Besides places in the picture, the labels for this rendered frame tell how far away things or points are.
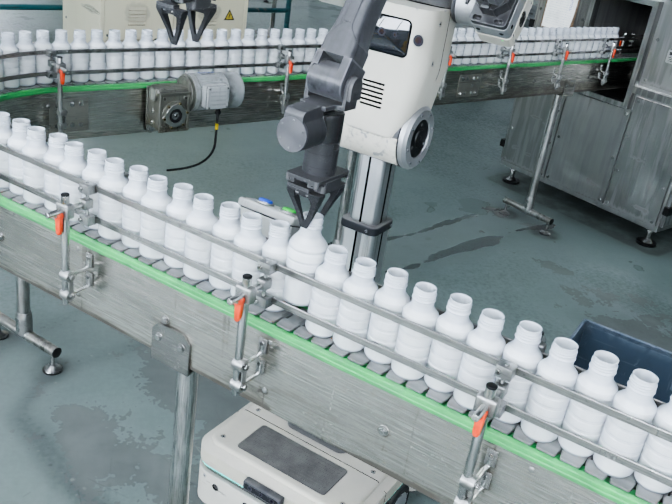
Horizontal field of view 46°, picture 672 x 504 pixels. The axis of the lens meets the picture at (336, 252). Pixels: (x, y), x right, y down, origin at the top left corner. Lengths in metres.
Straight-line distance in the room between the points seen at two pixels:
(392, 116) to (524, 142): 3.54
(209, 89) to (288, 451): 1.25
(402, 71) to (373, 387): 0.80
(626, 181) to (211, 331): 3.78
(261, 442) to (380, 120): 0.99
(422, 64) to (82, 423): 1.65
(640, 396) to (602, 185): 3.94
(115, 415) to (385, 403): 1.60
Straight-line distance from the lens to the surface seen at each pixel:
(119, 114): 2.85
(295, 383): 1.44
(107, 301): 1.71
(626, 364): 1.82
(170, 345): 1.61
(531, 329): 1.26
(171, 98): 2.80
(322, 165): 1.31
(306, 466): 2.27
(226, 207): 1.49
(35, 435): 2.76
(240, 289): 1.36
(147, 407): 2.86
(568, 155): 5.21
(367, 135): 1.93
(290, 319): 1.45
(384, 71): 1.88
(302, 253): 1.36
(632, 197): 5.00
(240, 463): 2.28
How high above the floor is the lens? 1.74
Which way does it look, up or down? 25 degrees down
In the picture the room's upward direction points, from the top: 9 degrees clockwise
